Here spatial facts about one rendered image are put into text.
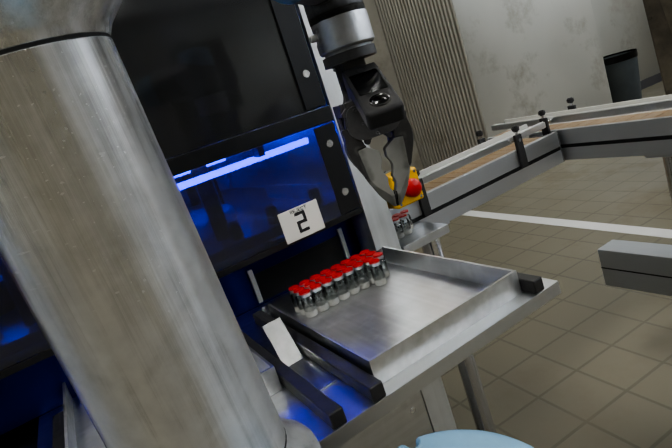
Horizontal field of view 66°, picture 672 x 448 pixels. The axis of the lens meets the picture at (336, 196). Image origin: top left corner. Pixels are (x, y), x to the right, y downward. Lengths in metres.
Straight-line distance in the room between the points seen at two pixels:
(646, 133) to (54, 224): 1.40
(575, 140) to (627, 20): 6.84
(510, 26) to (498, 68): 0.41
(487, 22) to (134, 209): 4.85
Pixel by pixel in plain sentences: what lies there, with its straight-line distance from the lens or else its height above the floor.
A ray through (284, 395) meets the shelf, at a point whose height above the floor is 0.88.
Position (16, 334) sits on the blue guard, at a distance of 0.93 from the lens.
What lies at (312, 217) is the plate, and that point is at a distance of 1.00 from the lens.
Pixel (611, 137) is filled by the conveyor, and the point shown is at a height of 0.90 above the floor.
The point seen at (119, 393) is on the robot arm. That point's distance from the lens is 0.27.
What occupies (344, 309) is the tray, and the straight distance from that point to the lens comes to 0.90.
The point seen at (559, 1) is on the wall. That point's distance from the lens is 5.70.
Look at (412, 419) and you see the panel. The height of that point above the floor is 0.52.
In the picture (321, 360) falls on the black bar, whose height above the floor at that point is 0.90.
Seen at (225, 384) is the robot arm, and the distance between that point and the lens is 0.28.
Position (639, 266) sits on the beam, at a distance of 1.71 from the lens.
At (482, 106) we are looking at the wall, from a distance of 4.86.
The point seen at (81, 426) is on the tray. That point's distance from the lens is 0.92.
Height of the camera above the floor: 1.22
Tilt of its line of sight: 10 degrees down
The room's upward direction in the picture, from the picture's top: 18 degrees counter-clockwise
